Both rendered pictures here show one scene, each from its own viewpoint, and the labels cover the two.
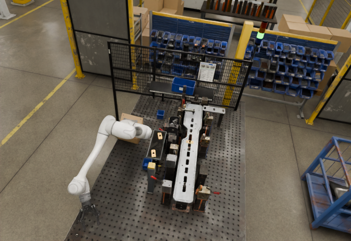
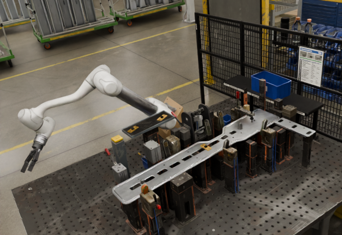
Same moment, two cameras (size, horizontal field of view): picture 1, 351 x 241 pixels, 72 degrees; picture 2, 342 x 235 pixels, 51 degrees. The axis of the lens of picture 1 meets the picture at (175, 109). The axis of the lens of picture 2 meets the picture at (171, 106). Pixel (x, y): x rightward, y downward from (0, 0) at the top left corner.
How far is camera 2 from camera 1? 1.85 m
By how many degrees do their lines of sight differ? 45
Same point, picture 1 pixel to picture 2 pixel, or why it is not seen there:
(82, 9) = not seen: outside the picture
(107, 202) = (79, 177)
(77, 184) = (25, 111)
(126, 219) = (75, 201)
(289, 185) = not seen: outside the picture
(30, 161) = (95, 141)
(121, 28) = (254, 16)
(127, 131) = (102, 81)
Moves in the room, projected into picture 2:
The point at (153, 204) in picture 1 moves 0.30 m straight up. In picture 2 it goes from (114, 205) to (106, 171)
